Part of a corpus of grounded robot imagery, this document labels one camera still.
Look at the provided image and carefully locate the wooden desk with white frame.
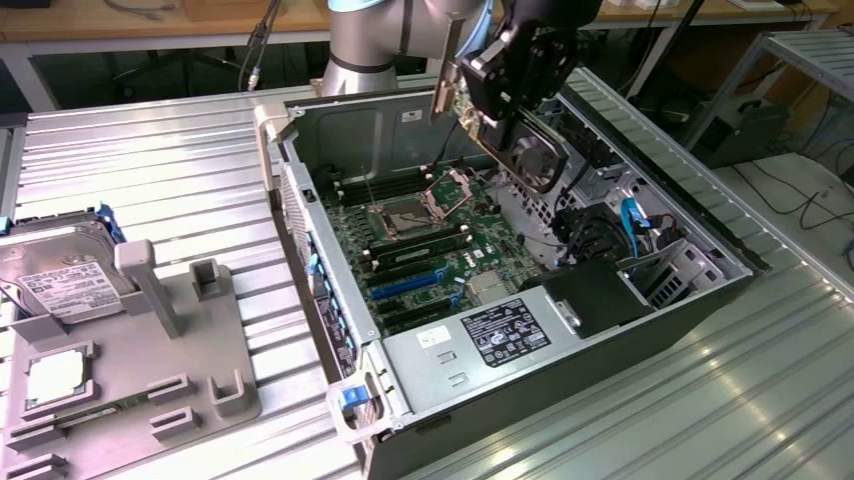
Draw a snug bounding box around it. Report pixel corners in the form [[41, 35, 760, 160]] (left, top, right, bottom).
[[0, 0, 335, 112], [592, 0, 836, 101]]

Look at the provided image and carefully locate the metal slat shelf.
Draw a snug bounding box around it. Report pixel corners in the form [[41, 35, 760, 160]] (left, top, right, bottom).
[[679, 29, 854, 151]]

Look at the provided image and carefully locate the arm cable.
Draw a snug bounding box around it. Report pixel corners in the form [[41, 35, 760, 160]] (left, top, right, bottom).
[[240, 0, 283, 92]]

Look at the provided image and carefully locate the large silver disk bay cage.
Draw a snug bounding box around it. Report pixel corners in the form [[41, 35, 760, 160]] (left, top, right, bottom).
[[495, 89, 643, 242]]

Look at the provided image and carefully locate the black looped wire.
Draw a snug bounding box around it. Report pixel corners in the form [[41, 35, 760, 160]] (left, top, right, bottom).
[[429, 119, 472, 170]]

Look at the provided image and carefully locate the CPU socket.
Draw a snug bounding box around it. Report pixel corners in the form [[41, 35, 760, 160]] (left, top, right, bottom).
[[371, 196, 436, 237]]

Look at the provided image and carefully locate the green motherboard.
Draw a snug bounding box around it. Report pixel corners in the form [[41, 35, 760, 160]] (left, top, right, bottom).
[[319, 164, 555, 336]]

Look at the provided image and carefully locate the metal socket cover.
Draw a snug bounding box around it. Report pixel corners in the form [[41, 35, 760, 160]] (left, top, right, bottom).
[[421, 166, 473, 222]]

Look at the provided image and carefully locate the graphics card with metal bracket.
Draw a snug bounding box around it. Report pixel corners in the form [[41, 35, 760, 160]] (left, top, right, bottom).
[[429, 17, 573, 197]]

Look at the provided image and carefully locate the grey parts rack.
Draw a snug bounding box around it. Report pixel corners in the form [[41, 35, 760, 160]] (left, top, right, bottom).
[[0, 238, 264, 480]]

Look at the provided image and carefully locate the small silver disk bay cage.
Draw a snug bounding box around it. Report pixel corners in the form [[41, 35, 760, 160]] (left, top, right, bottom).
[[615, 236, 730, 312]]

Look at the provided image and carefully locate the black expansion slot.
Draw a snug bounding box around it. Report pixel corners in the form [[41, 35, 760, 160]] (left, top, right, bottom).
[[377, 293, 463, 322]]

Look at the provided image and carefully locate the blue expansion slot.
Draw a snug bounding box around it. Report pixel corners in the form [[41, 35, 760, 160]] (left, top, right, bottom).
[[368, 271, 449, 302]]

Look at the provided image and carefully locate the silver chipset heat sink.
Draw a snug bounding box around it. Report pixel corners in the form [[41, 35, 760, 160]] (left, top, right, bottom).
[[464, 271, 520, 302]]

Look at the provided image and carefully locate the green RAM stick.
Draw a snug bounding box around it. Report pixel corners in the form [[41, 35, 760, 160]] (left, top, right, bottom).
[[52, 392, 152, 434], [371, 233, 472, 267]]

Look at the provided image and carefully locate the blue plastic clip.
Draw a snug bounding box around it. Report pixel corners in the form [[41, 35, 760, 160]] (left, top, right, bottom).
[[337, 386, 369, 412]]

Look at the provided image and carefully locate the blue wire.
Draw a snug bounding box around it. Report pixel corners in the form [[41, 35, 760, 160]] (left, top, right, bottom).
[[617, 196, 643, 260]]

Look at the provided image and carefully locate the silver hard disk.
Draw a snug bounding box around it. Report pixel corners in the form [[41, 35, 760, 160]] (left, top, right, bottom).
[[0, 222, 132, 327]]

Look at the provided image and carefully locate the blue disk carrier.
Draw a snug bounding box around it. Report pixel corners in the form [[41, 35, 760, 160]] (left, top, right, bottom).
[[0, 201, 128, 247]]

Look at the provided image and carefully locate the black plastic shroud box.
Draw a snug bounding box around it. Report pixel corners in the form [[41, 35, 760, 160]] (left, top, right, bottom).
[[540, 258, 659, 342]]

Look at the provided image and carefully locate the short grey corner bracket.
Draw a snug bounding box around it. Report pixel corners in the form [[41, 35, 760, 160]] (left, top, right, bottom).
[[324, 369, 392, 446]]

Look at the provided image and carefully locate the black RAM slot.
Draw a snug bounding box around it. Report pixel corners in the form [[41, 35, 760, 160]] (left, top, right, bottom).
[[332, 171, 428, 195], [337, 182, 429, 207]]

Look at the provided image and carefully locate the silver power supply unit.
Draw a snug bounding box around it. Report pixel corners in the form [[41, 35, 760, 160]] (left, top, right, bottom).
[[377, 287, 592, 419]]

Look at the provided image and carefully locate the black red wire bundle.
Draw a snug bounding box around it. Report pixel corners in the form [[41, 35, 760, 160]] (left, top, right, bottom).
[[637, 211, 689, 247]]

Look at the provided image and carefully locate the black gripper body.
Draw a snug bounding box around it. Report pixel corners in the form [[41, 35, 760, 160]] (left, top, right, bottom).
[[495, 0, 603, 45]]

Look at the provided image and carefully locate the silver CPU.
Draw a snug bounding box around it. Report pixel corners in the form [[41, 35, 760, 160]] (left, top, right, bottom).
[[24, 349, 92, 402]]

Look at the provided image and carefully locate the open black PC case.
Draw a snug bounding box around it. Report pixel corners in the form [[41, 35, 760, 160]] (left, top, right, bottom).
[[265, 72, 770, 480]]

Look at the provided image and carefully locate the black box device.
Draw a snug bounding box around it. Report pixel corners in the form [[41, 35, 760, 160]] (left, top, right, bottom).
[[692, 97, 792, 169]]

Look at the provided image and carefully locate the grey metal frame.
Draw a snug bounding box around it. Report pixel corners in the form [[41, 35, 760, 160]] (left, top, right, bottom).
[[0, 112, 29, 219]]

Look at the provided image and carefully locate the black office chair base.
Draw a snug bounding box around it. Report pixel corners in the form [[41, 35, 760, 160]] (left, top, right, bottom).
[[105, 46, 262, 101]]

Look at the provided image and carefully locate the tall grey corner bracket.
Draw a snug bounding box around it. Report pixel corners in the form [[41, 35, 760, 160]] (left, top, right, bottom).
[[252, 103, 305, 194]]

